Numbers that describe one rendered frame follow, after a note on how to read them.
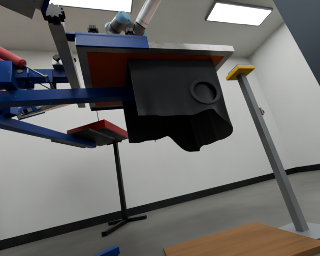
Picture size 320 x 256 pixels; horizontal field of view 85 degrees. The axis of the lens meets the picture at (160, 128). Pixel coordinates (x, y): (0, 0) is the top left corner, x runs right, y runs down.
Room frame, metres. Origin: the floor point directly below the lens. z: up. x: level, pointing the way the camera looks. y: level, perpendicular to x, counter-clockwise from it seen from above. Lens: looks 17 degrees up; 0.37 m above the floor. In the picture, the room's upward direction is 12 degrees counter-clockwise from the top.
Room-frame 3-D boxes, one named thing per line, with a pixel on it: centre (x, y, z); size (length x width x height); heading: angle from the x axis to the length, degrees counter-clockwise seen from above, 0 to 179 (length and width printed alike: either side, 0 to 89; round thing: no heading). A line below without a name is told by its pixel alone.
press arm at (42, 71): (0.77, 0.52, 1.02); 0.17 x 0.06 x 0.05; 109
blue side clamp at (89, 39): (0.61, 0.12, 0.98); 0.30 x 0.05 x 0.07; 109
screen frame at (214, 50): (0.95, -0.02, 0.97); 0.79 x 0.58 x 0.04; 109
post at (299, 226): (1.02, -0.59, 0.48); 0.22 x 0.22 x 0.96; 19
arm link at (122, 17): (0.81, 0.09, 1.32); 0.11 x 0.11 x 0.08; 50
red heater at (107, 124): (2.00, 0.71, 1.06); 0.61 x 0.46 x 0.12; 169
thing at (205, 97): (0.80, -0.13, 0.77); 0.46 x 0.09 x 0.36; 109
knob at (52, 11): (0.47, 0.29, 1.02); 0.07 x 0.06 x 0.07; 109
